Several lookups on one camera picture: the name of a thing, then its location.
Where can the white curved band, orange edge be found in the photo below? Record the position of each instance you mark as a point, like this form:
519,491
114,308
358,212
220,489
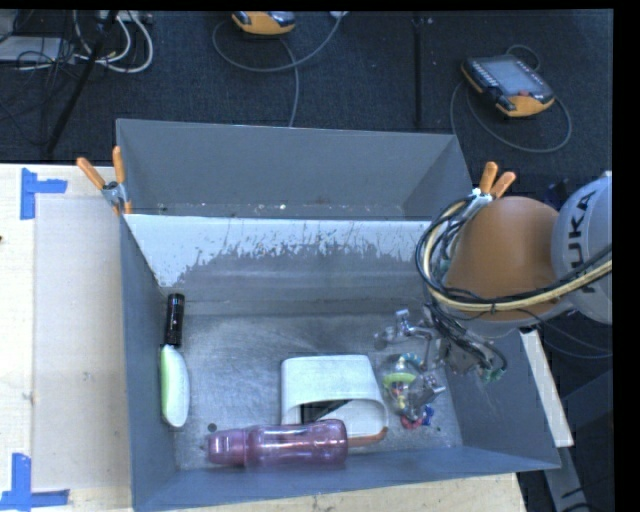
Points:
325,375

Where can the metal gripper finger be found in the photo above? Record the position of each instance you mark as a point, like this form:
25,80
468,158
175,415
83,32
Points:
401,320
433,385

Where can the white and green oval sponge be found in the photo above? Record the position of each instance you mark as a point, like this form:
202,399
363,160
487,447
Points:
175,387

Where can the pale wood board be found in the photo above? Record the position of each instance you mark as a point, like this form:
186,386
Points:
75,325

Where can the pink clear plastic bottle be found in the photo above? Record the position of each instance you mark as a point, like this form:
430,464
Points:
285,445

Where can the grey metal bin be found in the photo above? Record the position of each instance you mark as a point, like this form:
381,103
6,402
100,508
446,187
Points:
260,330

